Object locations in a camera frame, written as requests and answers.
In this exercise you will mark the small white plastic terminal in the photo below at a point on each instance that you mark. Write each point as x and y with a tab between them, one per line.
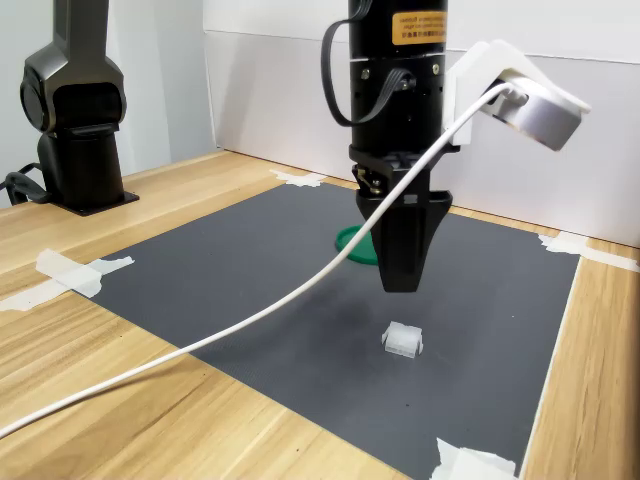
402	340

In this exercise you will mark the round green lid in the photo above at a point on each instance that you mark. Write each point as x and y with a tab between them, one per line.
365	254

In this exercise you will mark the white tape piece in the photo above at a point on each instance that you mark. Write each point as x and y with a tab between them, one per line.
570	246
300	178
470	462
70	272
20	299

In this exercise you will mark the white partition board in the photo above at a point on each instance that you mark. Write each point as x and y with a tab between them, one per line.
280	90

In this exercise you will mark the dark grey mat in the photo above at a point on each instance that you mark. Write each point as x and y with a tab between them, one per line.
250	280

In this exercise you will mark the white and silver camera box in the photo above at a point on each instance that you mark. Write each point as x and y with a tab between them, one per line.
540	120

